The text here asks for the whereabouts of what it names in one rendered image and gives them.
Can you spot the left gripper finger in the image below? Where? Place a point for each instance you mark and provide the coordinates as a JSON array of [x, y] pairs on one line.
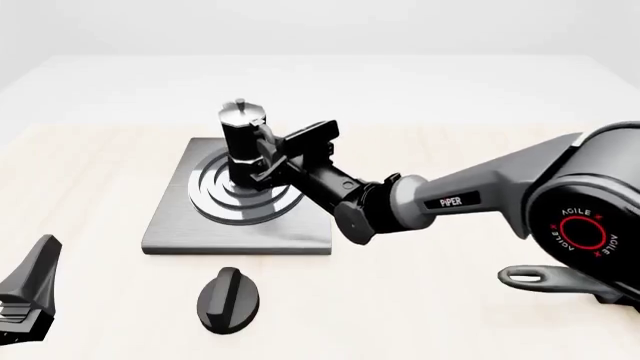
[[40, 273]]

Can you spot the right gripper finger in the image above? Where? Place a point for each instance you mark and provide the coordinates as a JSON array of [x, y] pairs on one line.
[[270, 172], [270, 148]]

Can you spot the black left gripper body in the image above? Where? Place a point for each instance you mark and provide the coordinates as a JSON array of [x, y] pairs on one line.
[[22, 322]]

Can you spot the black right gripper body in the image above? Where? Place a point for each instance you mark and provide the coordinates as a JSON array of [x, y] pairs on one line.
[[305, 161]]

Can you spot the black and silver moka pot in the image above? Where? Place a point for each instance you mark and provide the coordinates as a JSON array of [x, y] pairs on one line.
[[240, 140]]

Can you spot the grey and black right robot arm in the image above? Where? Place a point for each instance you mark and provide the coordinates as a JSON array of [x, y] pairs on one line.
[[450, 195]]

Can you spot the flat black stove plate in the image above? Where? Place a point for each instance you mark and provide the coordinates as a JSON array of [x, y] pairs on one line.
[[235, 236]]

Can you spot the round black stove knob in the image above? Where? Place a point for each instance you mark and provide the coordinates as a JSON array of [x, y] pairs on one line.
[[227, 302]]

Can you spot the dark grey frying pan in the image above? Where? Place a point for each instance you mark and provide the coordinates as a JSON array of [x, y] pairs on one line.
[[562, 280]]

